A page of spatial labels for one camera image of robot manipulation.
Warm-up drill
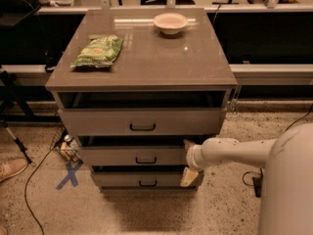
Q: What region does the grey drawer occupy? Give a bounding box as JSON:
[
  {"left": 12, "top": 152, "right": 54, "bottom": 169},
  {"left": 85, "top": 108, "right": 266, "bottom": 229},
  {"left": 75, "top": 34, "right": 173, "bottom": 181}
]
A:
[
  {"left": 90, "top": 171, "right": 205, "bottom": 188},
  {"left": 78, "top": 146, "right": 192, "bottom": 166},
  {"left": 59, "top": 109, "right": 226, "bottom": 136}
]

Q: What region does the black tripod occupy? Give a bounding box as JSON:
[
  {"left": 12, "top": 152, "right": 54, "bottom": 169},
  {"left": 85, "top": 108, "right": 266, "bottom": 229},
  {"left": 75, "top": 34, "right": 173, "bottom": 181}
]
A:
[{"left": 0, "top": 70, "right": 32, "bottom": 164}]

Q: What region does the black power cable right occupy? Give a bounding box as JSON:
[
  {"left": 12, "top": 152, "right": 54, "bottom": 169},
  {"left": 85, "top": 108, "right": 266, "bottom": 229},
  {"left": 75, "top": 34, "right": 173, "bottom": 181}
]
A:
[{"left": 242, "top": 103, "right": 313, "bottom": 188}]

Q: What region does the grey drawer cabinet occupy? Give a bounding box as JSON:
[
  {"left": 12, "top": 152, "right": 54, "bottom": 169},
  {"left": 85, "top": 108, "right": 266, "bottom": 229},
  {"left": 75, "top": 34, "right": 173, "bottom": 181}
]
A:
[{"left": 44, "top": 7, "right": 238, "bottom": 193}]

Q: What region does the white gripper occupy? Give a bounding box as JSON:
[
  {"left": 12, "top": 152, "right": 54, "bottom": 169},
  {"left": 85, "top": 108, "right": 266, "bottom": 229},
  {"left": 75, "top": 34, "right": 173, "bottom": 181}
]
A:
[{"left": 180, "top": 139, "right": 208, "bottom": 187}]

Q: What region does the wire basket with bottles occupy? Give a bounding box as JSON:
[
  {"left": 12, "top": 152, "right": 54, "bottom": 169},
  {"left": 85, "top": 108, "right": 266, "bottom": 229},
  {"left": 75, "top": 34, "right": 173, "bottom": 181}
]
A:
[{"left": 50, "top": 127, "right": 81, "bottom": 163}]

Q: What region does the tan shoe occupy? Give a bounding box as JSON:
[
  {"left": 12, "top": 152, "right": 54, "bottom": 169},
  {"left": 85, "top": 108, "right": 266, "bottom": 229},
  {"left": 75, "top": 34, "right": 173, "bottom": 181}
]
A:
[{"left": 0, "top": 159, "right": 28, "bottom": 182}]

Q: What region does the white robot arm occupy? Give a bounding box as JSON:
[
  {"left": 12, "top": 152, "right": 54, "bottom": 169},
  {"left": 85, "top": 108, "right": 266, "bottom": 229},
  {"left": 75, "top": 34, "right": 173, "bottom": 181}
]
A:
[{"left": 180, "top": 123, "right": 313, "bottom": 235}]

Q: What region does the green chip bag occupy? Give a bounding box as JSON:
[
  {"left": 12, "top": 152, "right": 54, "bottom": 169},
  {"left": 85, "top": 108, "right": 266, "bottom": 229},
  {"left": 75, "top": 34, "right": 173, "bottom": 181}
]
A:
[{"left": 71, "top": 34, "right": 123, "bottom": 68}]

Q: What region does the black power adapter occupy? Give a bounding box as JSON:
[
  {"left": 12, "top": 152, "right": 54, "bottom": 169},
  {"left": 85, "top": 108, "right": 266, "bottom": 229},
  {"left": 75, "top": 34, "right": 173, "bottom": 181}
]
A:
[{"left": 252, "top": 177, "right": 262, "bottom": 198}]

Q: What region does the white bowl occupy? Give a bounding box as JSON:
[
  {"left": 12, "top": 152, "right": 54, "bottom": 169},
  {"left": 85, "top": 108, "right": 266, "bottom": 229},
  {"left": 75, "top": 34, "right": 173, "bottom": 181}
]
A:
[{"left": 154, "top": 13, "right": 188, "bottom": 35}]

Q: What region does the black floor cable left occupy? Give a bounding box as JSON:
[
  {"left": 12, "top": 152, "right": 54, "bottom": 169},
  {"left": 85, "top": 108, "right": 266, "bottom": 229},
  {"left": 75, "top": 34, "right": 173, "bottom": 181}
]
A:
[{"left": 23, "top": 147, "right": 57, "bottom": 235}]

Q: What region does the blue tape cross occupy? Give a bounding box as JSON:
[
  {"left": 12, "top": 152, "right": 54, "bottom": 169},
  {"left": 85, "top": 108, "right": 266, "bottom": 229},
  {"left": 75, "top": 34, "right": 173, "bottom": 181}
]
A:
[{"left": 56, "top": 161, "right": 83, "bottom": 190}]

